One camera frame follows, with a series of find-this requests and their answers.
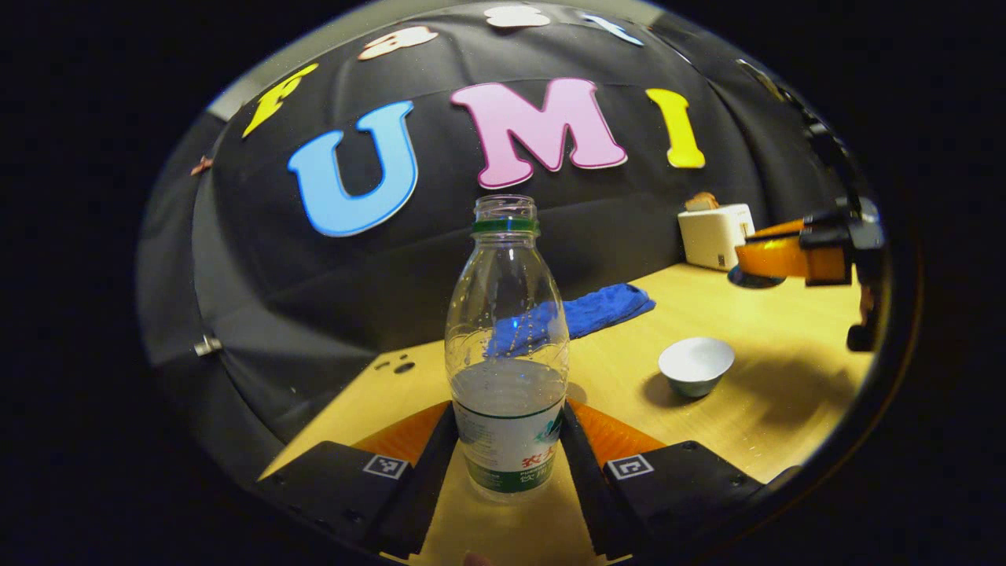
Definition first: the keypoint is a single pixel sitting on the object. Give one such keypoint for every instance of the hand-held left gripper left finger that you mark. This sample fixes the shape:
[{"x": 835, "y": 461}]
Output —
[{"x": 428, "y": 479}]

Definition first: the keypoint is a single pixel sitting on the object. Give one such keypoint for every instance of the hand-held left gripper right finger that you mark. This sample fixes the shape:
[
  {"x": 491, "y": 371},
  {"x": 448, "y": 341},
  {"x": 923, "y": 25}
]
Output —
[{"x": 585, "y": 487}]

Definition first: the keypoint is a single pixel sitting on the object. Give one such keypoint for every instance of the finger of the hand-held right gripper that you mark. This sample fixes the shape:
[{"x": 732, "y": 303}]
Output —
[
  {"x": 786, "y": 258},
  {"x": 794, "y": 228}
]

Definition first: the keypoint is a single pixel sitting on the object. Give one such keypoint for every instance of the round translucent coaster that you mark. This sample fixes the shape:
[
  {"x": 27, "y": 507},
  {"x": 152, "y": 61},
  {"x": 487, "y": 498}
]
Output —
[{"x": 578, "y": 395}]

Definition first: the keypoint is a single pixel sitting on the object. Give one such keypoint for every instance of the white teacup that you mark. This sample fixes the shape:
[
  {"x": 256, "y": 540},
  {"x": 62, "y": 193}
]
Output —
[{"x": 695, "y": 358}]

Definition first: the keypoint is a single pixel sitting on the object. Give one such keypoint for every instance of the clear plastic water bottle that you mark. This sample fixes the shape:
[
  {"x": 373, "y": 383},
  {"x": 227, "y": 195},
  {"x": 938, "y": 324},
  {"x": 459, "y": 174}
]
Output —
[{"x": 507, "y": 314}]

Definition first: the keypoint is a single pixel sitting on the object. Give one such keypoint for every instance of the white toaster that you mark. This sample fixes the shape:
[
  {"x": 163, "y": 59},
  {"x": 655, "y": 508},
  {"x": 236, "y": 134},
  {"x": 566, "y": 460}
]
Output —
[{"x": 711, "y": 236}]

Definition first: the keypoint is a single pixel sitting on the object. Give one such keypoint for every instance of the toast slice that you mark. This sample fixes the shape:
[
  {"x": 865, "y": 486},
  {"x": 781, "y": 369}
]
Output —
[{"x": 702, "y": 201}]

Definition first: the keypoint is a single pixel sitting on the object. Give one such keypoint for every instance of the blue towel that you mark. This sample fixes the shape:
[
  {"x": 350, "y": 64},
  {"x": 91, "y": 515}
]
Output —
[{"x": 605, "y": 308}]

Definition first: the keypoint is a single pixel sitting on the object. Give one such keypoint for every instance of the black backdrop cloth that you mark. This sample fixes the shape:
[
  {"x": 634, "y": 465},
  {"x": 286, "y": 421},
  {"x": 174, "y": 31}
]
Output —
[{"x": 393, "y": 275}]

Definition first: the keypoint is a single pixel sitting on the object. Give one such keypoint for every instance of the silver clip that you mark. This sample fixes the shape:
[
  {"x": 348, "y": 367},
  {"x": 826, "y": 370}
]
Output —
[{"x": 207, "y": 344}]

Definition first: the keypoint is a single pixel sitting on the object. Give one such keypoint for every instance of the copper clip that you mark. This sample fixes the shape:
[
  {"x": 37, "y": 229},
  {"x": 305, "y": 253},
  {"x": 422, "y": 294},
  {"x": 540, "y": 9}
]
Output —
[{"x": 202, "y": 165}]

